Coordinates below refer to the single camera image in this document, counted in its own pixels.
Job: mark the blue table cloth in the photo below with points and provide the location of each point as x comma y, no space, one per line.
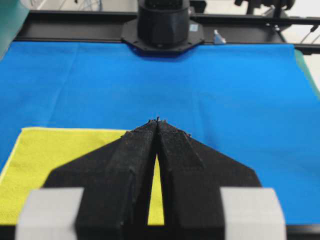
256,104

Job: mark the black aluminium table frame rail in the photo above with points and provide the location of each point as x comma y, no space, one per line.
121,27

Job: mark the black right robot arm base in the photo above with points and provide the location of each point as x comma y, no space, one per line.
163,27

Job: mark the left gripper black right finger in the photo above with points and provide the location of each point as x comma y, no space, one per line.
192,174

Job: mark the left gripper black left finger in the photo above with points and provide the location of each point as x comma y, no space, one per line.
120,175

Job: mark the yellow-green towel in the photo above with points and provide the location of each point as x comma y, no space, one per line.
62,172

